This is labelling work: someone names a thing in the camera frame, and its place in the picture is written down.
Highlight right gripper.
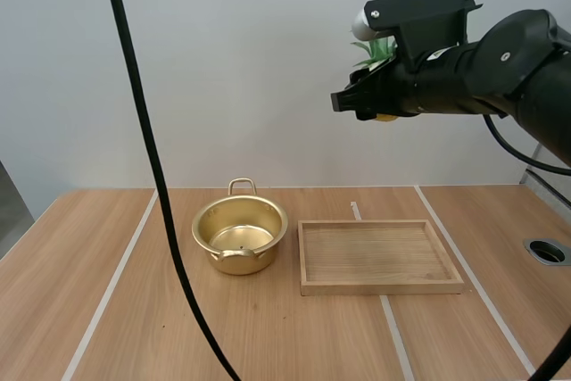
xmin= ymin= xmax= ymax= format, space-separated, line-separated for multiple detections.
xmin=330 ymin=59 xmax=418 ymax=122

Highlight yellow toy pineapple green crown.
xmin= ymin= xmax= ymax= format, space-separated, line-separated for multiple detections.
xmin=349 ymin=37 xmax=399 ymax=124

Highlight shallow wooden tray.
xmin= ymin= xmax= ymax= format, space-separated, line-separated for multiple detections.
xmin=297 ymin=219 xmax=466 ymax=297

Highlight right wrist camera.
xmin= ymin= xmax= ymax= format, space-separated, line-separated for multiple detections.
xmin=352 ymin=0 xmax=485 ymax=75

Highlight black cable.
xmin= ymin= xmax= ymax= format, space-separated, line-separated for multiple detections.
xmin=96 ymin=0 xmax=243 ymax=381
xmin=483 ymin=112 xmax=571 ymax=176

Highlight gold-coloured pot with two handles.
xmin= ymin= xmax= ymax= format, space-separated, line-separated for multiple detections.
xmin=191 ymin=178 xmax=289 ymax=276

